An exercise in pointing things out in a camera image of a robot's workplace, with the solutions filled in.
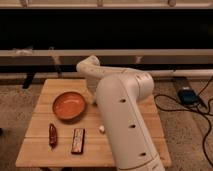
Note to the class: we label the orange ceramic bowl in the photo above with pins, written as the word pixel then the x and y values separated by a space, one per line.
pixel 69 105

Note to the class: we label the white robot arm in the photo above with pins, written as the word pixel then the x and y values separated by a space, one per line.
pixel 117 91

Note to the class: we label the brown chocolate bar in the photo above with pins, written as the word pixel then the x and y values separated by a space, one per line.
pixel 78 141

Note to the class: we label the black power adapter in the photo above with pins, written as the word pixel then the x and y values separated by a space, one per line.
pixel 187 96

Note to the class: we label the wooden table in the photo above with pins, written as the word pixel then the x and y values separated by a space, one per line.
pixel 36 151

